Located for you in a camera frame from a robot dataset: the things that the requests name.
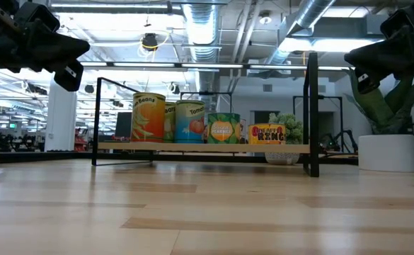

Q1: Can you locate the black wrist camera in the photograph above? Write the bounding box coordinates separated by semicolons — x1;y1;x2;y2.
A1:
53;59;85;93
354;66;383;95

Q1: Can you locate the orange green beans can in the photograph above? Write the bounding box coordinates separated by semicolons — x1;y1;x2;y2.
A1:
131;91;166;143

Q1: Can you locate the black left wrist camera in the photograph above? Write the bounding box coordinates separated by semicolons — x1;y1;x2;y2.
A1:
53;59;85;93

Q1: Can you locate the silver ribbed ventilation duct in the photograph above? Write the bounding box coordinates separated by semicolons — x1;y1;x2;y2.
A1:
182;3;219;94

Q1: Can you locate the snake plant in white pot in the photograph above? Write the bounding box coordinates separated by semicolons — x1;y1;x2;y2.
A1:
344;67;414;174

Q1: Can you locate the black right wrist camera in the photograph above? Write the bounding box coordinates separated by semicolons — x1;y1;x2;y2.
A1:
354;66;383;95

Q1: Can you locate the white pillar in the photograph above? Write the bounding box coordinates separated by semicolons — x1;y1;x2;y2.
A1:
45;70;78;152

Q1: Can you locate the green pears can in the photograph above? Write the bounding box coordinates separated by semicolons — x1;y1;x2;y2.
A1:
163;101;178;143

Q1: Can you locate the wooden shelf with black frame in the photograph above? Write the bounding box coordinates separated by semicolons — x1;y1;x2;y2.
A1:
91;52;320;178

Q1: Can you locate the blue tomato can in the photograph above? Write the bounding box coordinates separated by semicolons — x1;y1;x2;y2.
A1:
174;99;206;144

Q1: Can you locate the black background frame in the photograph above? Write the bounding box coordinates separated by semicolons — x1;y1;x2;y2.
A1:
180;91;233;114
292;94;345;153

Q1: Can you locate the black metal table frame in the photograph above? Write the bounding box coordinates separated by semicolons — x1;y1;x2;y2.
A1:
0;150;414;174

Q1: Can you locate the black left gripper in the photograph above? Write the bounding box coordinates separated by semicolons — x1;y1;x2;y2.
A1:
0;0;91;74

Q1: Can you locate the blue cup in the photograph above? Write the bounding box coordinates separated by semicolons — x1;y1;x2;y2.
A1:
239;118;248;145

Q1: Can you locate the silver smooth ventilation duct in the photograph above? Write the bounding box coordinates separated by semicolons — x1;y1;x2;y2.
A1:
263;0;337;67

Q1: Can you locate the dark background monitor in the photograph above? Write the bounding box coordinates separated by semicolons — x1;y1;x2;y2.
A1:
115;111;132;140

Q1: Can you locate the green sliced peaches can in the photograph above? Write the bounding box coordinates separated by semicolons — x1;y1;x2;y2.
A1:
207;112;242;145

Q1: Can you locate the pale green succulent in pot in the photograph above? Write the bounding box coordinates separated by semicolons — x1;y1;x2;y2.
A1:
265;112;304;166

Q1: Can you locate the yellow pineapple rings can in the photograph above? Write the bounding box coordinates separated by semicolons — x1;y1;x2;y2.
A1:
248;123;287;145

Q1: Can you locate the black ceiling device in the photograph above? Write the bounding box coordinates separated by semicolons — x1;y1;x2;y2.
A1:
141;32;160;52

